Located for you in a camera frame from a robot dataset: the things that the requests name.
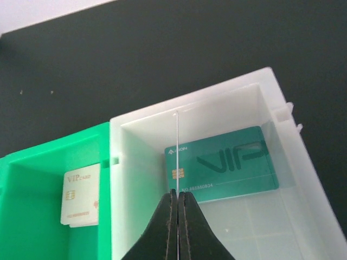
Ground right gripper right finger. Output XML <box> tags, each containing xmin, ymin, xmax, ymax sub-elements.
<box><xmin>178</xmin><ymin>192</ymin><xmax>235</xmax><ymax>260</ymax></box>

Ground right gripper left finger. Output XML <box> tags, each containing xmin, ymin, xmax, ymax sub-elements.
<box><xmin>123</xmin><ymin>189</ymin><xmax>178</xmax><ymax>260</ymax></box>

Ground teal VIP card stack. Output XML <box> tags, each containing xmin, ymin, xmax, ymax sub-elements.
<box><xmin>165</xmin><ymin>126</ymin><xmax>279</xmax><ymax>202</ymax></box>

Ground white VIP card stack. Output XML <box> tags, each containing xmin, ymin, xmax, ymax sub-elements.
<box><xmin>60</xmin><ymin>164</ymin><xmax>100</xmax><ymax>228</ymax></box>

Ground middle green bin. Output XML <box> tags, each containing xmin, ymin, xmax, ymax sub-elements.
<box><xmin>1</xmin><ymin>122</ymin><xmax>112</xmax><ymax>259</ymax></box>

